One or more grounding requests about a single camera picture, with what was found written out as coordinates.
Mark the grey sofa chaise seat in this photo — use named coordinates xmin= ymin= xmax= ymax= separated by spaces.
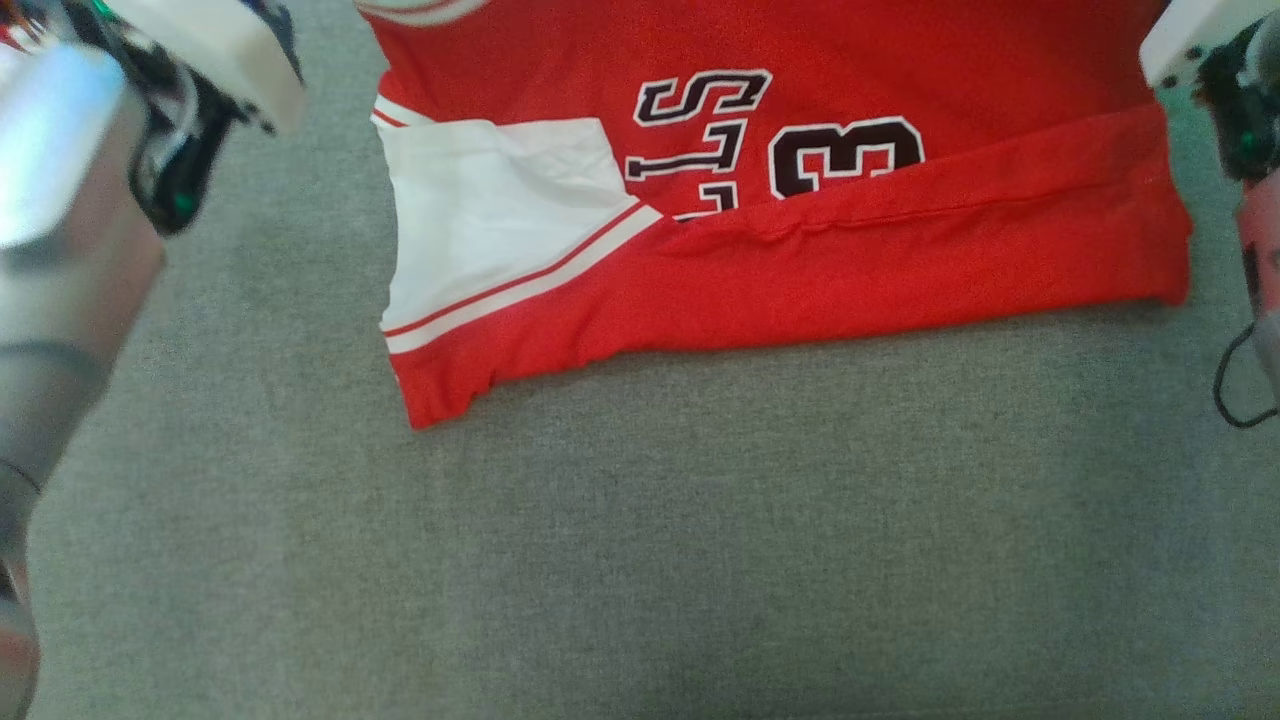
xmin=0 ymin=0 xmax=1280 ymax=720

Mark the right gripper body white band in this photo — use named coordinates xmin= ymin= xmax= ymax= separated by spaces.
xmin=1140 ymin=0 xmax=1280 ymax=183

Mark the red basketball jersey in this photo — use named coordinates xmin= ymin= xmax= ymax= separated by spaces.
xmin=355 ymin=0 xmax=1194 ymax=431

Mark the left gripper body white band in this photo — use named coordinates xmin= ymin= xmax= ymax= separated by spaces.
xmin=60 ymin=0 xmax=306 ymax=238

